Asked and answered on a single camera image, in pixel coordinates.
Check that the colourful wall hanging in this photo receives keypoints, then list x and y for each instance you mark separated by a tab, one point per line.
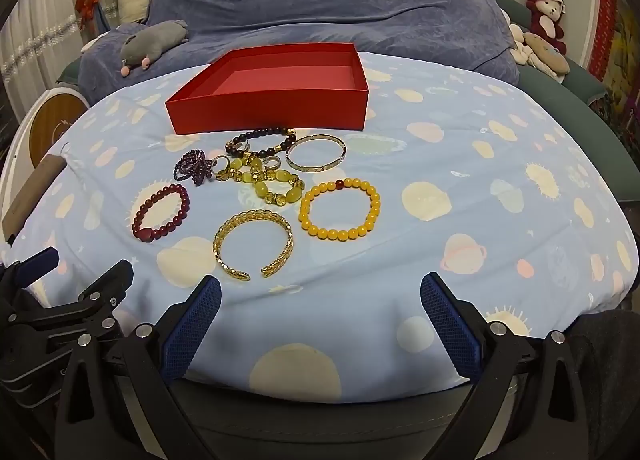
607	15

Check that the brown cardboard piece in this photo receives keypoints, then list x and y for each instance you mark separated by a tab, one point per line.
30	195

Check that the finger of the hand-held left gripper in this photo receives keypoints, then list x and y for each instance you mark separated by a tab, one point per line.
40	259
110	282

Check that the thin metal bangle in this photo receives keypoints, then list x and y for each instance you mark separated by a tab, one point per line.
344	150

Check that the white sheer curtain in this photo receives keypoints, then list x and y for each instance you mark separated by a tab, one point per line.
35	40

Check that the red monkey plush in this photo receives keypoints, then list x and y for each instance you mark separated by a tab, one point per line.
542	25

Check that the red ribbon bow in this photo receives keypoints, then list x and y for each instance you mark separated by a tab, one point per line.
87	5

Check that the dark cloth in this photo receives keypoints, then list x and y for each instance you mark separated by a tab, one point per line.
610	365

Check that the red cardboard box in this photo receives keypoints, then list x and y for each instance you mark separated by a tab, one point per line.
265	112

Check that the grey plush animal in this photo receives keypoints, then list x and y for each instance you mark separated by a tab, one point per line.
155	42

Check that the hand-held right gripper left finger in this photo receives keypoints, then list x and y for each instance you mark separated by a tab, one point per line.
192	325

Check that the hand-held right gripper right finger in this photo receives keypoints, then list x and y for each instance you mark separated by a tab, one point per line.
450	325

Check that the white round wooden-top table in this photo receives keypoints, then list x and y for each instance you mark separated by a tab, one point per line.
50	120

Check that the beige round plush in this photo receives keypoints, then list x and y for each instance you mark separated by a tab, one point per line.
545	52

